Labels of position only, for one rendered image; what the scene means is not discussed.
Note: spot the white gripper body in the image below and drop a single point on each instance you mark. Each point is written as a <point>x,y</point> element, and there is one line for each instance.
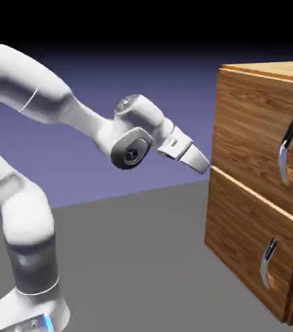
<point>196,158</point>

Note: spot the wooden cabinet door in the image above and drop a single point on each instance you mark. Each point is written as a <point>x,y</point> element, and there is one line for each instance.
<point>255,135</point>
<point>242,233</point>

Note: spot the wooden cabinet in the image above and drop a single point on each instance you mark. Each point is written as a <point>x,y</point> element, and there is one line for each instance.
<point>278,181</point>

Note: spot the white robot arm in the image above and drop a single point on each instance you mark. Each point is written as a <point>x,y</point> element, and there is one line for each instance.
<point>42,98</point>

